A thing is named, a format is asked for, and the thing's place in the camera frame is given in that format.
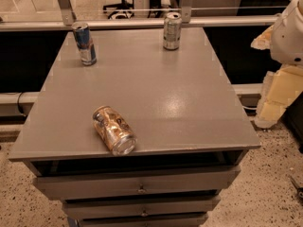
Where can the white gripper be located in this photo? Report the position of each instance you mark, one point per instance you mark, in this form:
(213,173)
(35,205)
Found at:
(288,40)

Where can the silver green 7up can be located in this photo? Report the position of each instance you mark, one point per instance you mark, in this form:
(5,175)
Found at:
(172,30)

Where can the orange soda can lying down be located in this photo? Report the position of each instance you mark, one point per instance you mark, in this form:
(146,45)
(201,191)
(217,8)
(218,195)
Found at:
(114,131)

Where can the blue silver energy drink can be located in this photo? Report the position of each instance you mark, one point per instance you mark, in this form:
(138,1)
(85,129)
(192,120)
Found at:
(84,43)

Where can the grey metal railing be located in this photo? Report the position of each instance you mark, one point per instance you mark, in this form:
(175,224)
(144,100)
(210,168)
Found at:
(42,15)

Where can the grey drawer cabinet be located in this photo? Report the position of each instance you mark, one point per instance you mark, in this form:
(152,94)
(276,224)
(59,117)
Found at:
(191,130)

